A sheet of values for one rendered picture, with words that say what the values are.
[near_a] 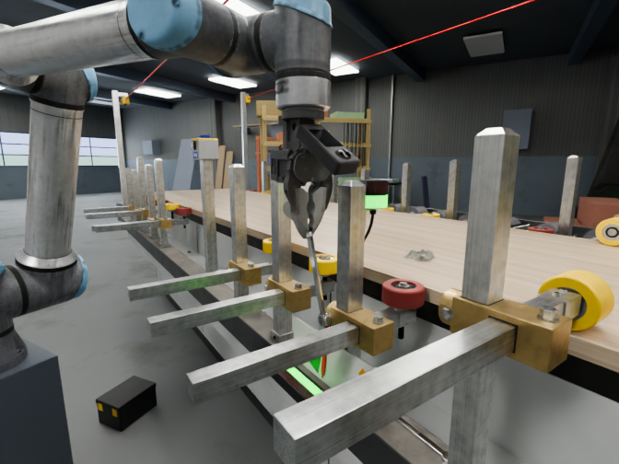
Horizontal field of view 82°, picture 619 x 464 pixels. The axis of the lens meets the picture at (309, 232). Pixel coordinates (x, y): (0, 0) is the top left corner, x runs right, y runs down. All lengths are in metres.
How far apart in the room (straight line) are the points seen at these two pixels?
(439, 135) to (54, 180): 8.99
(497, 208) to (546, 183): 8.98
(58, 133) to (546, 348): 1.08
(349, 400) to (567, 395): 0.49
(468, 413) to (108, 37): 0.73
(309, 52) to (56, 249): 0.92
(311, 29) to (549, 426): 0.74
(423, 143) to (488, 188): 9.22
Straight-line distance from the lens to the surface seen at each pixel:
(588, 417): 0.74
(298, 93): 0.58
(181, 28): 0.56
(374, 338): 0.62
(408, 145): 9.75
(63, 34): 0.76
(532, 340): 0.46
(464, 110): 9.58
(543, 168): 9.42
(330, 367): 0.75
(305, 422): 0.28
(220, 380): 0.53
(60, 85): 1.09
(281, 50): 0.61
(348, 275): 0.64
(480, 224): 0.47
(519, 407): 0.79
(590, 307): 0.63
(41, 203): 1.18
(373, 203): 0.64
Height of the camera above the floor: 1.14
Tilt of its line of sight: 11 degrees down
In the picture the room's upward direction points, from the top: straight up
